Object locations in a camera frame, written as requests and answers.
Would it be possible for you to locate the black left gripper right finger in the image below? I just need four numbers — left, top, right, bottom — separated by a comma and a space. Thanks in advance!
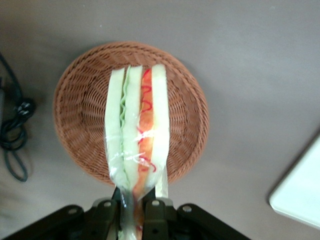
141, 196, 175, 240

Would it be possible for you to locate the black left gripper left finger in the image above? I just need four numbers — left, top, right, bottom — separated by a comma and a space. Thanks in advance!
91, 186, 121, 240

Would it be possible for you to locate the triangle sandwich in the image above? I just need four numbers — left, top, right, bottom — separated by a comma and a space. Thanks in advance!
103, 63, 172, 240

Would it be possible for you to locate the round brown wicker basket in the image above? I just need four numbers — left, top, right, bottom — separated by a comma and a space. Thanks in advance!
52, 40, 210, 186

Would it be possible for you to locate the beige plastic tray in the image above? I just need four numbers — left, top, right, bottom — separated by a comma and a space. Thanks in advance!
268, 131, 320, 231

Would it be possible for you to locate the black power cable with plug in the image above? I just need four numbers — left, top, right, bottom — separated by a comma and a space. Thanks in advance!
0, 49, 37, 183

